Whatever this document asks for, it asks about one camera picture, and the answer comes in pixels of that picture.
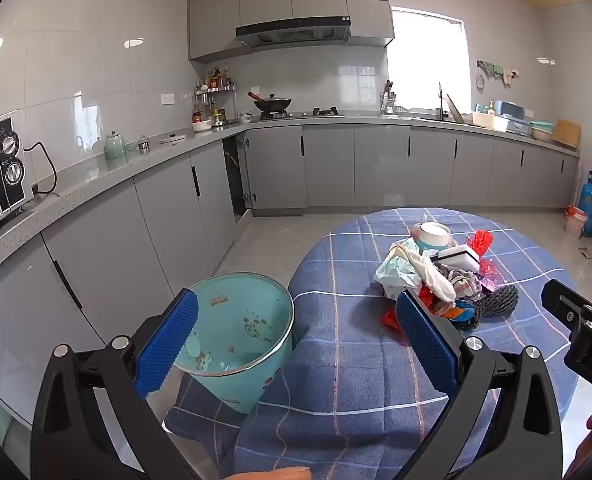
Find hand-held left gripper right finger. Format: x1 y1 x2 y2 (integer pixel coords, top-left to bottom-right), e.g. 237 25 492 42
395 289 564 480

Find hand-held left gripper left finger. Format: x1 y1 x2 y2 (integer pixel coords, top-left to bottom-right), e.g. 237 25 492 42
30 287 199 480

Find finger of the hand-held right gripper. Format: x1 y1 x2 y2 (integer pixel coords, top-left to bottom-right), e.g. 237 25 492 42
542 279 592 337

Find orange blue wrapper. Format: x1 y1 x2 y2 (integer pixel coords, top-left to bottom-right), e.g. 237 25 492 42
443 300 479 323

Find black mesh cloth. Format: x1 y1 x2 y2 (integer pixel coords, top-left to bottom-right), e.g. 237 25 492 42
458 282 520 332

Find teal cartoon trash bin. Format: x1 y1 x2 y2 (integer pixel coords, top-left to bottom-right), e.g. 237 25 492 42
173 272 295 415

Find red clear plastic film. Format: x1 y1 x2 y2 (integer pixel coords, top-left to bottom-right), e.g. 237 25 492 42
478 259 501 291

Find white sponge block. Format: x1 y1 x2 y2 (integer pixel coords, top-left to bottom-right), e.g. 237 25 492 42
433 244 481 273

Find red mesh net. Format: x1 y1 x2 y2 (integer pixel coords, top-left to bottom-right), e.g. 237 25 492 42
468 230 494 263

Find white paper cup blue band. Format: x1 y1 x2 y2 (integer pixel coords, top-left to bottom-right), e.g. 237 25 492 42
412 221 451 256

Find person's left hand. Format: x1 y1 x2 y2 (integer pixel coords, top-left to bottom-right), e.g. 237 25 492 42
233 466 311 480

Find pink bucket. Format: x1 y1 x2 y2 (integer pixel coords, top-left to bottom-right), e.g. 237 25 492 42
564 205 587 238

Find blue gas cylinder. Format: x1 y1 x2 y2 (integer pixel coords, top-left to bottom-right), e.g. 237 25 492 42
578 171 592 238

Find brown square board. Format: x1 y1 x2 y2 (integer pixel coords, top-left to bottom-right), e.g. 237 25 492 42
553 119 581 150

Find light blue storage box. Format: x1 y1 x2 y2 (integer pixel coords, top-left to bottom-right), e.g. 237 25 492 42
493 100 534 138

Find white plastic basin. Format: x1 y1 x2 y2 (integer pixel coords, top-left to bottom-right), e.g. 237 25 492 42
472 112 511 132

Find teal kettle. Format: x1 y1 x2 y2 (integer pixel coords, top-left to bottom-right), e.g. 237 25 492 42
103 131 127 161

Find grey base cabinets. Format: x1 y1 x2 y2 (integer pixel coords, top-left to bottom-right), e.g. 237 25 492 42
0 110 581 431

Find knife and utensil rack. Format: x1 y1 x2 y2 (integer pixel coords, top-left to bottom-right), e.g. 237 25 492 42
380 80 399 116

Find spice rack with bottles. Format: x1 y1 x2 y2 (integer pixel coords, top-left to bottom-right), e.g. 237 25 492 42
192 66 237 126

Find black wok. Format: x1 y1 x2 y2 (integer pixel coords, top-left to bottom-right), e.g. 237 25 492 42
248 91 293 115

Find gas stove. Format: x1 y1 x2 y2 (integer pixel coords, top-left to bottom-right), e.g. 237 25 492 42
261 106 339 121

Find bright window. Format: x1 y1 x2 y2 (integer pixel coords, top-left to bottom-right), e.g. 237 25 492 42
387 7 464 111

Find black range hood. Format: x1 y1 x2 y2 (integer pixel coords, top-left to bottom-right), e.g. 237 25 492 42
236 16 351 51

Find black power cable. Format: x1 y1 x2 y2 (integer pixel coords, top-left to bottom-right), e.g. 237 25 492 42
23 141 59 201

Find wall hooks with cloths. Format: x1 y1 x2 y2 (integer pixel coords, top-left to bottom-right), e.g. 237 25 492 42
477 60 519 86

